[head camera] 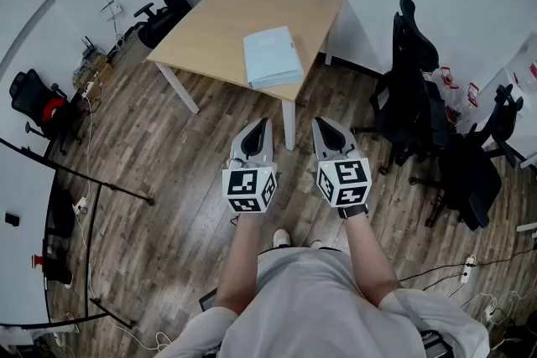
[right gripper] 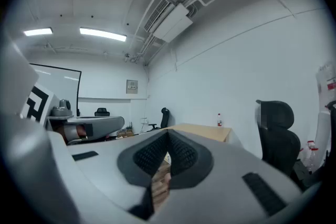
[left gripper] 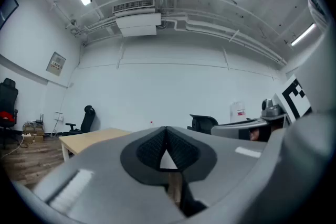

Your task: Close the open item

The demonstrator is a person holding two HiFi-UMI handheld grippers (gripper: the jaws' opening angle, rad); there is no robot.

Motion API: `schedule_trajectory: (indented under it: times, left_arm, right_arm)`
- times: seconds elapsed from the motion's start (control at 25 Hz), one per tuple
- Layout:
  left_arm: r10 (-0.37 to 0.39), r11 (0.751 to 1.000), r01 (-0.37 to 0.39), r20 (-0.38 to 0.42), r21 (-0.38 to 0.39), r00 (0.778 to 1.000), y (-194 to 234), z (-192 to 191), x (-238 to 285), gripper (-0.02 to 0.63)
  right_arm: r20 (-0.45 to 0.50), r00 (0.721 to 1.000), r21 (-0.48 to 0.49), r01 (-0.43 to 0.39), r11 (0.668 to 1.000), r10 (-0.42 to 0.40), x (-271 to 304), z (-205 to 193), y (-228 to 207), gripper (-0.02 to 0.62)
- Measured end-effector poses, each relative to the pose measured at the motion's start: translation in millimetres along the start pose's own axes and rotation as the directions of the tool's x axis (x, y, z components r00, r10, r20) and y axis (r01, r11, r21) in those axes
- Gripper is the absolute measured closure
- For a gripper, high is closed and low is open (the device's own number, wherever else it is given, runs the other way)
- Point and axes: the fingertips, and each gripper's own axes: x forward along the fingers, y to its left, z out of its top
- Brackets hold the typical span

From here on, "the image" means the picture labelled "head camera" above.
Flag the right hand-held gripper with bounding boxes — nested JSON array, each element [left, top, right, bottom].
[[311, 117, 373, 209]]

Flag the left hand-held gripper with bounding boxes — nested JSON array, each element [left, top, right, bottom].
[[222, 117, 279, 215]]

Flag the light blue board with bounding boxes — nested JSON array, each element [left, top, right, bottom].
[[242, 26, 305, 91]]

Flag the person's right forearm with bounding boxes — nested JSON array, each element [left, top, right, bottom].
[[341, 214, 403, 309]]

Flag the person's left forearm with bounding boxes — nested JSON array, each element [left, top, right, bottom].
[[214, 212, 266, 316]]

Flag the black wristwatch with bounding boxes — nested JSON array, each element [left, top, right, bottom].
[[337, 203, 370, 221]]

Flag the person's left white shoe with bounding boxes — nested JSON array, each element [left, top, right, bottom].
[[272, 228, 292, 249]]

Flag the light wooden table, white legs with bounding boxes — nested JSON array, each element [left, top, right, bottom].
[[146, 0, 347, 152]]

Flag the person's white shirt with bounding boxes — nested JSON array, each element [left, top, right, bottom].
[[154, 246, 491, 358]]

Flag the cardboard box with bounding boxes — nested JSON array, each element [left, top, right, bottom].
[[71, 52, 115, 92]]

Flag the black router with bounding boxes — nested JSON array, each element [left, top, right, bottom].
[[80, 35, 98, 59]]

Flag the black office chair, red cushion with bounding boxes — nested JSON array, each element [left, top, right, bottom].
[[8, 68, 84, 157]]

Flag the clear plastic bag, red handles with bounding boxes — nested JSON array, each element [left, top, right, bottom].
[[420, 65, 481, 127]]

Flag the white wall-mounted box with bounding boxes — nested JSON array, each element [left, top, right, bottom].
[[98, 0, 124, 23]]

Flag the white desk with black frame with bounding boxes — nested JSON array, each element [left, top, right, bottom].
[[0, 137, 156, 332]]

